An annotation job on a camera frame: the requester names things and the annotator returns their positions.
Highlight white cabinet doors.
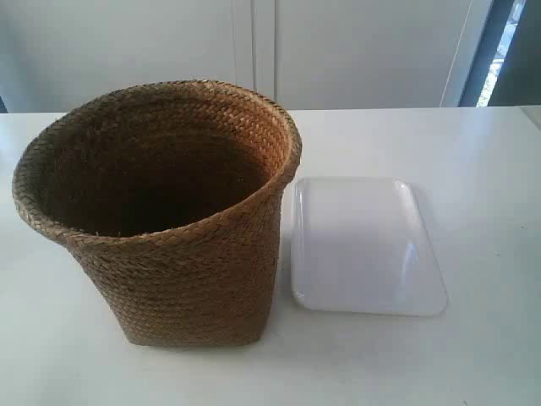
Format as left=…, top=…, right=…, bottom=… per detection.
left=1, top=1, right=491, bottom=112

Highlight brown woven wicker basket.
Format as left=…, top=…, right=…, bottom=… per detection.
left=12, top=80, right=302, bottom=347

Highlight white rectangular plastic tray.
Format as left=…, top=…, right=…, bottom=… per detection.
left=291, top=177, right=448, bottom=316

